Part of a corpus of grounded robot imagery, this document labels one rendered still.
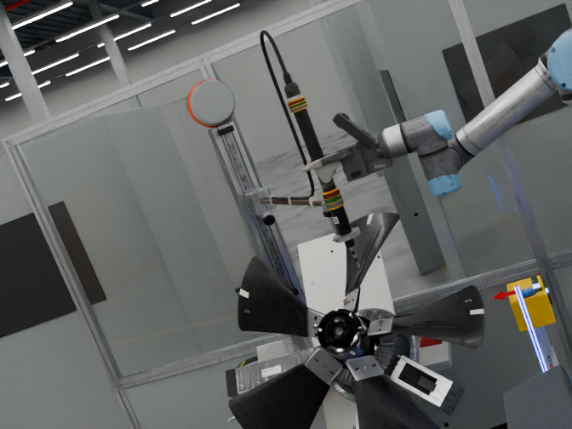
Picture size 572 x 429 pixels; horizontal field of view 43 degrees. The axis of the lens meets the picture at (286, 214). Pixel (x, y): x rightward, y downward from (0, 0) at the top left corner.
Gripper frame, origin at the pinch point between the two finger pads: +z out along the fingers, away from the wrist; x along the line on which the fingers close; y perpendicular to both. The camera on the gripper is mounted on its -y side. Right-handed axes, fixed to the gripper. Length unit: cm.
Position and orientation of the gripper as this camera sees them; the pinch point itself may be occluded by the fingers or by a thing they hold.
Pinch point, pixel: (307, 163)
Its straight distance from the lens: 179.4
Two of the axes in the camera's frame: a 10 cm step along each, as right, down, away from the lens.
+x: 2.2, -2.5, 9.4
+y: 3.6, 9.2, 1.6
